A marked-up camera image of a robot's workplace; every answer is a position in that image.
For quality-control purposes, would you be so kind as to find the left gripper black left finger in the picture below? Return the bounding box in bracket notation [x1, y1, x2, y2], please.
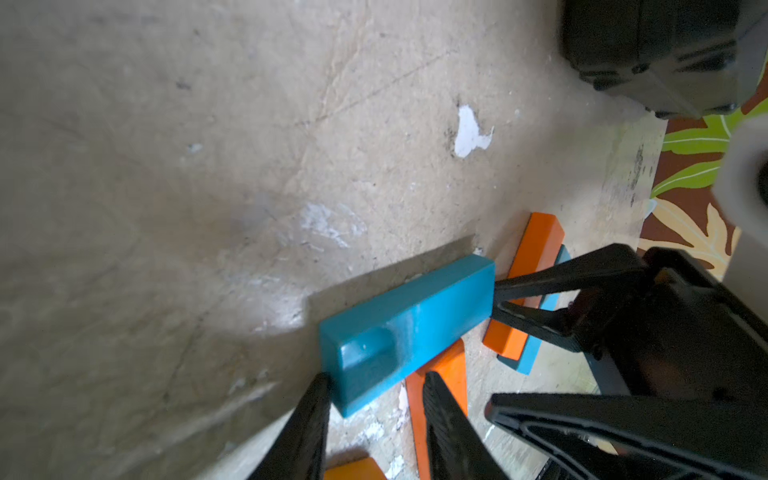
[248, 373, 332, 480]

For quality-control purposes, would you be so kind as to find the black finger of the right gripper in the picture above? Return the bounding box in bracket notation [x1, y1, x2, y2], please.
[485, 393, 767, 479]
[490, 242, 649, 354]

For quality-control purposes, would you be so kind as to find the short orange block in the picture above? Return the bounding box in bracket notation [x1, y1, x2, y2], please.
[483, 212, 565, 365]

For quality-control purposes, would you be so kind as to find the large black tool case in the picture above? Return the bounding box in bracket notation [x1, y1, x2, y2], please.
[560, 1, 767, 120]

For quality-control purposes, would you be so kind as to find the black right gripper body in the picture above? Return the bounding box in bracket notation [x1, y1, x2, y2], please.
[569, 247, 767, 402]

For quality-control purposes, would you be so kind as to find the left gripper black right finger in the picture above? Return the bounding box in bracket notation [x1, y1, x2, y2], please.
[429, 409, 508, 479]

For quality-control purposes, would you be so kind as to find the light orange block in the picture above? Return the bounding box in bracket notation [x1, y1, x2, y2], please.
[324, 457, 387, 480]

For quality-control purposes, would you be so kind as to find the red-orange block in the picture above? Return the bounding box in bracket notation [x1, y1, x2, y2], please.
[406, 339, 468, 479]

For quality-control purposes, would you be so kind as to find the teal block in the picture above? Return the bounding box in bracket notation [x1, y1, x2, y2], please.
[496, 244, 572, 376]
[319, 255, 495, 418]

